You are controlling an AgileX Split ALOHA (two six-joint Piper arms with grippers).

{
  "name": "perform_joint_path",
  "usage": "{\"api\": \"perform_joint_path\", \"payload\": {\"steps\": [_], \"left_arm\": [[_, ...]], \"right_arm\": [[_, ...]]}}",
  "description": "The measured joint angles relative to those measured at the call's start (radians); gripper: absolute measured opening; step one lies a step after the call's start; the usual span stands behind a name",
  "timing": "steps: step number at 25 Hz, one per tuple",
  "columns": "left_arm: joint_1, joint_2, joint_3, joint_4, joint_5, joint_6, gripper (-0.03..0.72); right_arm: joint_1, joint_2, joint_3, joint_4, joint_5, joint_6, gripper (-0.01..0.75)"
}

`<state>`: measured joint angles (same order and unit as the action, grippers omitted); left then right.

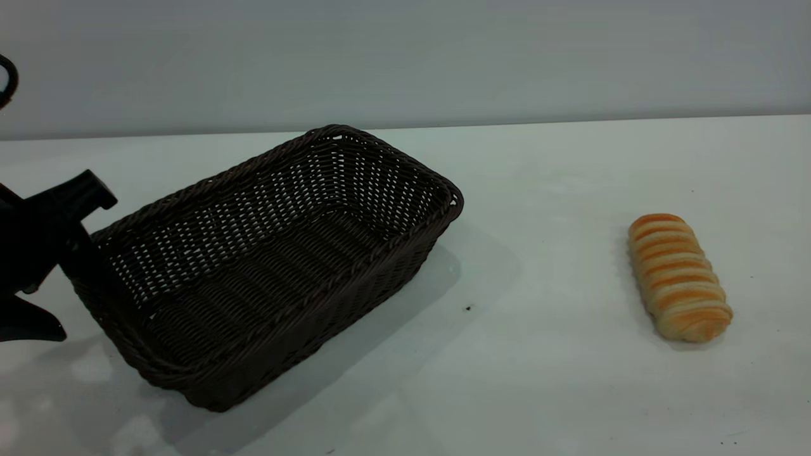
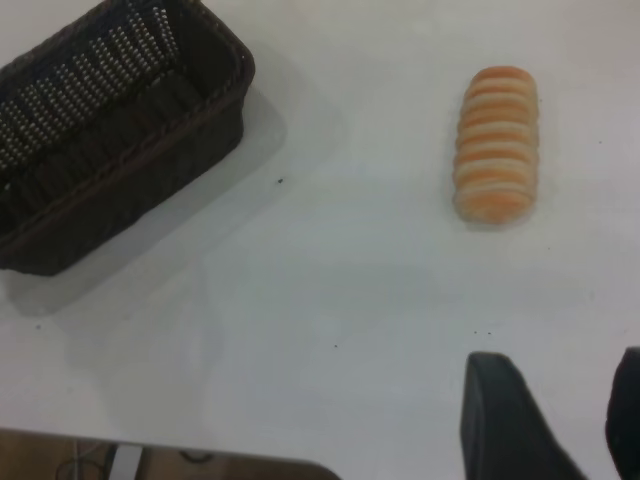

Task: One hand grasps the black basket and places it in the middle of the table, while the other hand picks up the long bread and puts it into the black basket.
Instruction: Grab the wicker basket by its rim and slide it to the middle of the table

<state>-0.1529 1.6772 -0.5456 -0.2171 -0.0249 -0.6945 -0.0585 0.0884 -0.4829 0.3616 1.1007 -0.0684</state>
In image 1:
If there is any black wicker basket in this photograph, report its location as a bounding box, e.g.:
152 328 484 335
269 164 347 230
70 125 464 412

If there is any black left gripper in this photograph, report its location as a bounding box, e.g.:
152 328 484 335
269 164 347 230
0 169 118 343

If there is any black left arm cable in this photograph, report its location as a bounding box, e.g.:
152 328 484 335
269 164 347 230
0 54 19 110

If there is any striped orange bread roll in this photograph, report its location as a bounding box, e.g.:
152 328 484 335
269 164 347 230
627 213 734 343

